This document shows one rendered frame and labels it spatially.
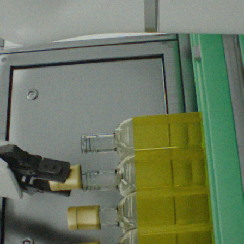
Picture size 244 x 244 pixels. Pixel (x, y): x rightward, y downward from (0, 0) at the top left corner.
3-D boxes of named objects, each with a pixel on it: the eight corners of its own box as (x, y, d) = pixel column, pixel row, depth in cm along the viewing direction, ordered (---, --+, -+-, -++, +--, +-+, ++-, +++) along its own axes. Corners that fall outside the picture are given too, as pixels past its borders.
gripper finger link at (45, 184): (29, 196, 102) (72, 204, 101) (24, 187, 100) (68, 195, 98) (35, 177, 104) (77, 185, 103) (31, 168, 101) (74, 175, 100)
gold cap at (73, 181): (82, 171, 100) (52, 173, 101) (79, 159, 97) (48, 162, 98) (82, 193, 98) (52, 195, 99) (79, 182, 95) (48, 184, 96)
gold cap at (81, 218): (101, 210, 98) (70, 212, 99) (98, 200, 95) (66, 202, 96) (101, 233, 97) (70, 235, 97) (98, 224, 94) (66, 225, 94)
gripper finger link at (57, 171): (20, 176, 97) (65, 184, 96) (15, 165, 94) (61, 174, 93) (26, 156, 98) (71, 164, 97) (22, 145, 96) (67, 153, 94)
